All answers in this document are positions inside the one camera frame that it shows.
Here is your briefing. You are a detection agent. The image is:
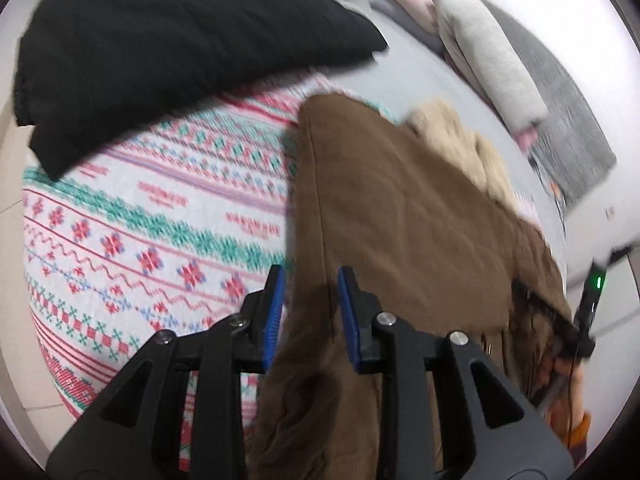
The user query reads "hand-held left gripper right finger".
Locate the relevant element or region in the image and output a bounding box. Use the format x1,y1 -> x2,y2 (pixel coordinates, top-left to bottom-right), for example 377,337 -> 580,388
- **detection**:
336,265 -> 575,480

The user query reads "grey folded pillow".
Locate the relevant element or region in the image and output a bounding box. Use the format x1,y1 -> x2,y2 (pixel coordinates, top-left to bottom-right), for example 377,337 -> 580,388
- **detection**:
370,0 -> 446,56

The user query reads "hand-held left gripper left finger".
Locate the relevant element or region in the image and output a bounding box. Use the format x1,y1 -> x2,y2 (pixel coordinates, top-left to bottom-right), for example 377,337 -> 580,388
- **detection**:
46,264 -> 288,480

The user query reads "black padded jacket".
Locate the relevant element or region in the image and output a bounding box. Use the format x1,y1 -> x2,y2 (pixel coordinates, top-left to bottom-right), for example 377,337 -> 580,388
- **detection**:
12,0 -> 390,181

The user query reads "cream pillow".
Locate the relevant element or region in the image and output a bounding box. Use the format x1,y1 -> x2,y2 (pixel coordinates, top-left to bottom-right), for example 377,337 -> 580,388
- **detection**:
434,0 -> 550,133

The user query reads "patterned knit blanket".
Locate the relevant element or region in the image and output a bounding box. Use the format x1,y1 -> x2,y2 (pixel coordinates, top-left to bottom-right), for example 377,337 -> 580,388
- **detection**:
22,72 -> 401,480

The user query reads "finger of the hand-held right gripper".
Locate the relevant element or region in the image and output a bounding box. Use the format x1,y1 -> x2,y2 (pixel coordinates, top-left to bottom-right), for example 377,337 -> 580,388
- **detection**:
510,280 -> 596,361

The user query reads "grey quilted headboard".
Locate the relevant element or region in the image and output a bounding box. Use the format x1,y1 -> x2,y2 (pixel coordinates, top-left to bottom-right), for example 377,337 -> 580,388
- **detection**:
450,0 -> 618,206

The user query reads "brown fleece-lined coat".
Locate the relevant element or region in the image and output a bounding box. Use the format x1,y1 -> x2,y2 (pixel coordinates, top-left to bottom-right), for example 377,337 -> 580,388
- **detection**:
250,92 -> 576,480

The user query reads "person's right hand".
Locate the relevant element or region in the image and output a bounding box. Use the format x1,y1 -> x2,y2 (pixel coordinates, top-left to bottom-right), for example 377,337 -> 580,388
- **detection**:
542,355 -> 587,428

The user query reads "pink pillow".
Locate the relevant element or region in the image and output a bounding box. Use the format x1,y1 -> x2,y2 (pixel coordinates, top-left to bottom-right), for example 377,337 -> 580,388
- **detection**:
515,120 -> 543,153
381,0 -> 441,36

